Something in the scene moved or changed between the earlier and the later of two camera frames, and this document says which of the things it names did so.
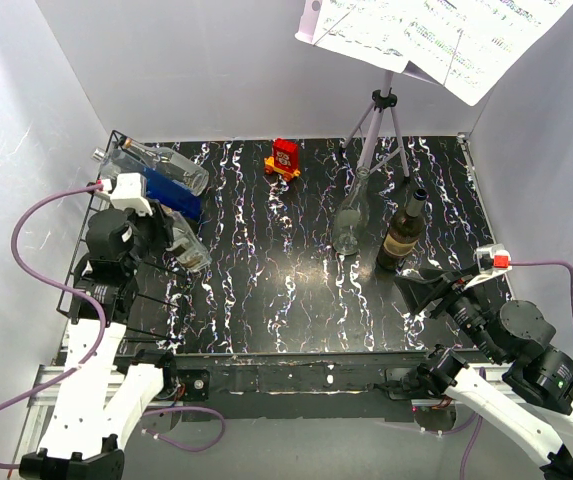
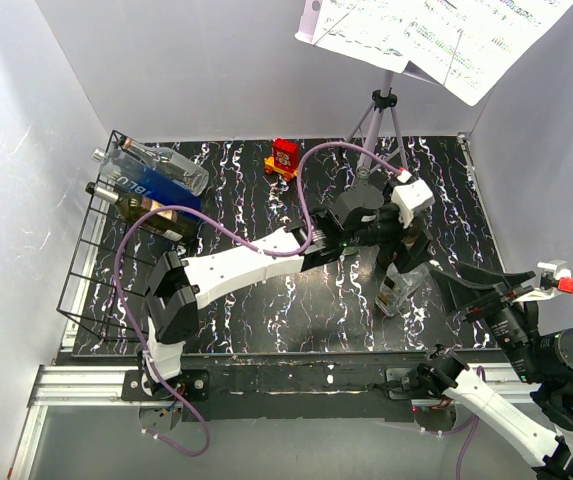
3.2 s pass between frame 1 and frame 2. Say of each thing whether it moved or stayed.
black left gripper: moved
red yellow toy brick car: stayed
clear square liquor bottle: moved
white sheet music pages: stayed
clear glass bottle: stayed
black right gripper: moved
